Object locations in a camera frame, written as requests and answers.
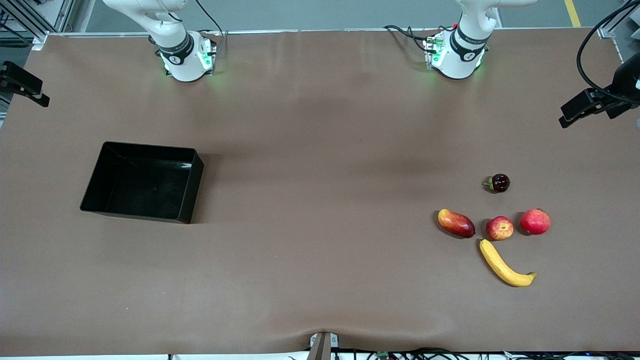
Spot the black plastic box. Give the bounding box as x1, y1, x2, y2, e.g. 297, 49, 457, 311
80, 141, 205, 225

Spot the red yellow apple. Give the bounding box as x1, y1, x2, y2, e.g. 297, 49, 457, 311
485, 215, 515, 242

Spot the yellow banana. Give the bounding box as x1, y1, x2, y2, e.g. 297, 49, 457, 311
479, 238, 538, 288

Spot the dark purple mangosteen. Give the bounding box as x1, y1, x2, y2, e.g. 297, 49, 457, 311
483, 173, 511, 194

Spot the red yellow mango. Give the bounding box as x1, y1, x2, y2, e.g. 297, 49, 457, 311
437, 208, 476, 239

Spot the brown table mat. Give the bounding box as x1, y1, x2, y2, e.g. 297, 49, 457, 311
0, 27, 640, 357

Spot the aluminium frame profile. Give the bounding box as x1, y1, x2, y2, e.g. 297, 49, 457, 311
597, 0, 640, 40
0, 0, 76, 51

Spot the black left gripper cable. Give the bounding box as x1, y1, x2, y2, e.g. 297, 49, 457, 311
576, 0, 640, 106

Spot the black right arm base cable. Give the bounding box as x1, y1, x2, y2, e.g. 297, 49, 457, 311
194, 0, 224, 56

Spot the black arm base cable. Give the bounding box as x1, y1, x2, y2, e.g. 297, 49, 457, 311
194, 0, 224, 56
384, 24, 432, 53

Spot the black left arm base cable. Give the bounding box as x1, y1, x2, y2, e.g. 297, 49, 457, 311
384, 24, 432, 53

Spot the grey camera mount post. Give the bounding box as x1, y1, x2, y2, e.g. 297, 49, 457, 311
307, 331, 340, 360

